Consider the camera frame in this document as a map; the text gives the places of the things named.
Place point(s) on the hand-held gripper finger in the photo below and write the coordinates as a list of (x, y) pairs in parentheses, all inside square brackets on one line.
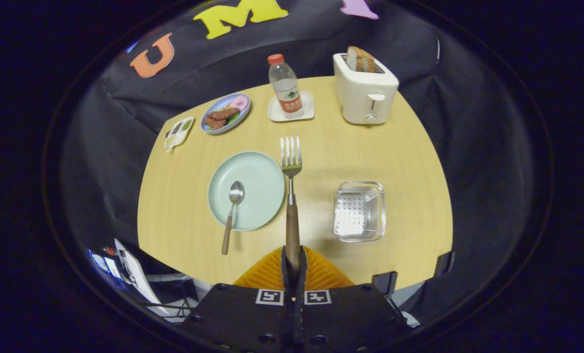
[(299, 318), (287, 318)]

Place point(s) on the black table clamp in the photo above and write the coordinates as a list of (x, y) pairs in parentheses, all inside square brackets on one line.
[(444, 264), (385, 283)]

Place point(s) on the metal drain basket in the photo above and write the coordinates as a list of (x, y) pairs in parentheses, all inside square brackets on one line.
[(355, 215)]

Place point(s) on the pale green plate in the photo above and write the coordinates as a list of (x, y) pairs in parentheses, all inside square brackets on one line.
[(257, 181)]

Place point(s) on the white board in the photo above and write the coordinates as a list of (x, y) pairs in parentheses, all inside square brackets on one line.
[(137, 274)]

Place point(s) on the blue glossy item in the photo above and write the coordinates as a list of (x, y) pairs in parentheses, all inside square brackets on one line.
[(100, 260)]

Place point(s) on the brown sausage piece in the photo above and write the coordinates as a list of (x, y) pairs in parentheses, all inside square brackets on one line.
[(223, 114), (214, 123)]

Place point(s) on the white square coaster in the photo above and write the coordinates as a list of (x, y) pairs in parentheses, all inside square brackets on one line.
[(309, 110)]

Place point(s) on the white divided sauce dish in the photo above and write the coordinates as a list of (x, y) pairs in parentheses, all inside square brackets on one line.
[(184, 130)]

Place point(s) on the pink ham slice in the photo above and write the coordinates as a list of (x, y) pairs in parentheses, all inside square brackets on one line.
[(239, 103)]

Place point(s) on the blue plate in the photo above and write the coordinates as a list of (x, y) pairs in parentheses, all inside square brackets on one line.
[(222, 103)]

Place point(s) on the cream toaster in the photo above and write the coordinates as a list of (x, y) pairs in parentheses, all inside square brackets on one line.
[(360, 98)]

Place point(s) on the clear bottle with red cap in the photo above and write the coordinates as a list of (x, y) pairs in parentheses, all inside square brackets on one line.
[(284, 83)]

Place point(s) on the toast bread slice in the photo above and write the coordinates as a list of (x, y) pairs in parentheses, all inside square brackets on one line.
[(368, 63), (352, 59)]

